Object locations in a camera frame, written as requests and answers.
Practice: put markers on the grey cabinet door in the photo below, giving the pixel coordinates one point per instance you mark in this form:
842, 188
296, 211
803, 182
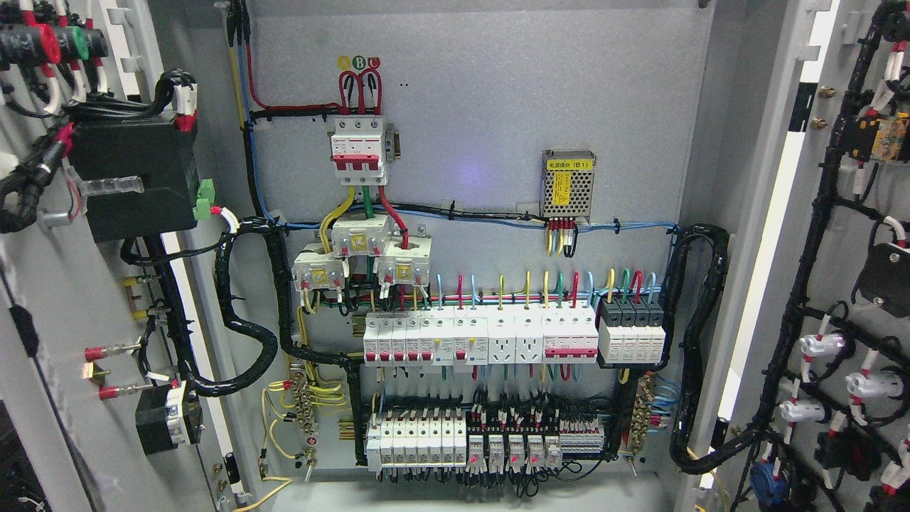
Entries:
796, 369
85, 451

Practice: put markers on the white current transformers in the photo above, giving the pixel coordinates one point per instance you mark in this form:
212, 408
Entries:
367, 245

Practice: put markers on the white socket breaker row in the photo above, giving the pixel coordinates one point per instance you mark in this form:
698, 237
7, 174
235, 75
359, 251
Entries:
463, 338

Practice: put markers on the metal mesh power supply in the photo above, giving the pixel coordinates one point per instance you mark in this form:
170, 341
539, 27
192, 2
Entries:
567, 183

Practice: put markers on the red white main breaker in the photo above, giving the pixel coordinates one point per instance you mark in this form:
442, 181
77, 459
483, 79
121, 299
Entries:
360, 150

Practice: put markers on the white lower breaker row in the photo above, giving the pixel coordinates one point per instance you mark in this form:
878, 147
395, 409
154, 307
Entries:
414, 440

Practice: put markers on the grey surge protector block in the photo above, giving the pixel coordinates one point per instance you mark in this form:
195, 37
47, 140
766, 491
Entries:
631, 335

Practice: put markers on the lower relay terminal row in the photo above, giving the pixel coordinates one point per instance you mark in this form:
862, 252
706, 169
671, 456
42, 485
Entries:
511, 437

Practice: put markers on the black digital power meter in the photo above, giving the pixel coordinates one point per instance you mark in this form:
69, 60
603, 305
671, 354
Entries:
146, 172

